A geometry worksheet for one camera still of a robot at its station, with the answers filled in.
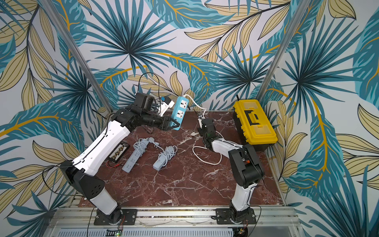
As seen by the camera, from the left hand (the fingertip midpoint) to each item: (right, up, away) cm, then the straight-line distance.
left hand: (175, 126), depth 70 cm
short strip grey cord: (-6, -16, +20) cm, 27 cm away
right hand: (+18, +3, +26) cm, 31 cm away
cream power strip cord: (+14, -14, +31) cm, 37 cm away
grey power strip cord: (-24, -12, +22) cm, 34 cm away
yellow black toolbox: (+47, 0, +21) cm, 51 cm away
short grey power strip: (-10, -19, +18) cm, 28 cm away
